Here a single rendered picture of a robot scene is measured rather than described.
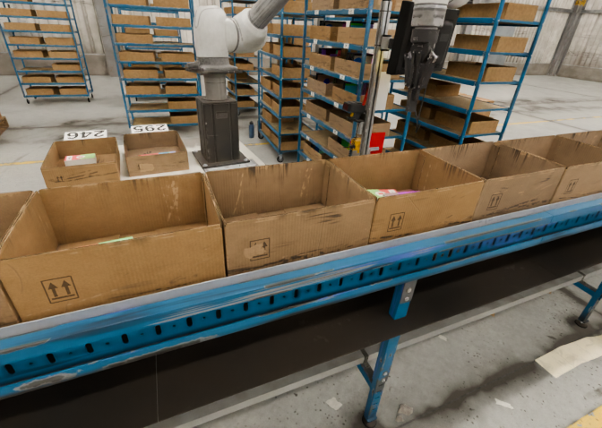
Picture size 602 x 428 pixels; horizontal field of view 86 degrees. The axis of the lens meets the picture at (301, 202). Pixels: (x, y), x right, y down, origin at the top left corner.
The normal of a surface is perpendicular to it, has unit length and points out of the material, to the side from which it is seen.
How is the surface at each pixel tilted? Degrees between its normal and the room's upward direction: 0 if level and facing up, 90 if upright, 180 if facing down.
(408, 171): 89
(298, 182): 90
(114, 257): 90
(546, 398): 0
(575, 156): 90
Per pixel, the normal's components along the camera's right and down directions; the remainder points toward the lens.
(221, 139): 0.47, 0.44
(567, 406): 0.05, -0.88
